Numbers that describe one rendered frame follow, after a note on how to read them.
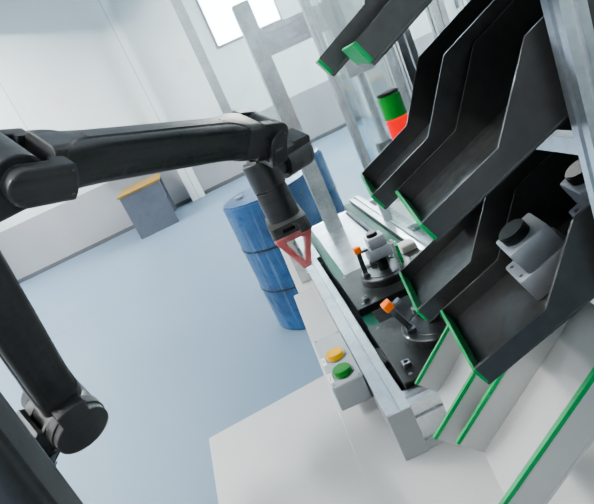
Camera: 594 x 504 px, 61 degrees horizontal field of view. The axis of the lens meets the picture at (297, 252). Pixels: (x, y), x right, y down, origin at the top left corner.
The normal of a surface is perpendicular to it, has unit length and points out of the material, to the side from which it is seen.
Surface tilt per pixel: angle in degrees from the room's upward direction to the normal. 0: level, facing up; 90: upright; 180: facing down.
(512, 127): 90
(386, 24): 90
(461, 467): 0
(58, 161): 36
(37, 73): 90
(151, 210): 90
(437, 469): 0
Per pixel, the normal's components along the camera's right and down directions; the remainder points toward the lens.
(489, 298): -0.75, -0.63
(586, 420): -0.02, 0.34
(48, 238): 0.25, 0.22
